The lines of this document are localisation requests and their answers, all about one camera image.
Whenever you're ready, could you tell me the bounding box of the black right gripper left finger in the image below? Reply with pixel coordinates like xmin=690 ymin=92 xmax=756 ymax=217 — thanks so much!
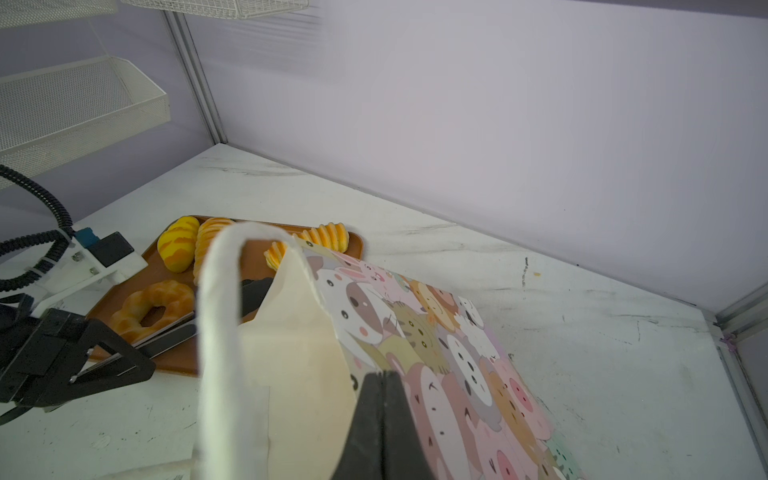
xmin=331 ymin=373 xmax=385 ymax=480

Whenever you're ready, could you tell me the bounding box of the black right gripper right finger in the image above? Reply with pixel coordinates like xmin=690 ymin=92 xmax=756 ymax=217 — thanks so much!
xmin=383 ymin=371 xmax=434 ymax=480

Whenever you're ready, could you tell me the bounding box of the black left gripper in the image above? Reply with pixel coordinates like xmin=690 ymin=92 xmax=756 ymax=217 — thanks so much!
xmin=1 ymin=277 xmax=273 ymax=425

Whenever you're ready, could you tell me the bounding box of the cartoon animal paper bag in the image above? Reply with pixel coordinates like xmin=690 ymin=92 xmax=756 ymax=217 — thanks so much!
xmin=189 ymin=222 xmax=583 ymax=479

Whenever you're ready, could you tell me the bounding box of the yellow fake bread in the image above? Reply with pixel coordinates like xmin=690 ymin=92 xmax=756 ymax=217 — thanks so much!
xmin=193 ymin=217 xmax=234 ymax=286
xmin=108 ymin=280 xmax=196 ymax=344
xmin=156 ymin=216 xmax=200 ymax=273

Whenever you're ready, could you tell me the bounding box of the ridged long fake bread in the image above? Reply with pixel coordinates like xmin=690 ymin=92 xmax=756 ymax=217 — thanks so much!
xmin=264 ymin=223 xmax=350 ymax=271

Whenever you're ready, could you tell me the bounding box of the brown plastic tray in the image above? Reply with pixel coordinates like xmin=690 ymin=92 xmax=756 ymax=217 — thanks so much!
xmin=86 ymin=216 xmax=364 ymax=375

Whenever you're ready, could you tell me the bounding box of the white mesh lower shelf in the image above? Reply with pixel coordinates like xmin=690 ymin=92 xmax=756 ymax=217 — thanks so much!
xmin=1 ymin=56 xmax=171 ymax=178

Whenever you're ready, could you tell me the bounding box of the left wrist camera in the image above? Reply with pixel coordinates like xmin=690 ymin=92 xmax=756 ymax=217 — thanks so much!
xmin=32 ymin=228 xmax=148 ymax=317

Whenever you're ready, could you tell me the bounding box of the white wire basket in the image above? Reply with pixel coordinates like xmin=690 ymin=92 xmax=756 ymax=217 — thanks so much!
xmin=123 ymin=0 xmax=309 ymax=20

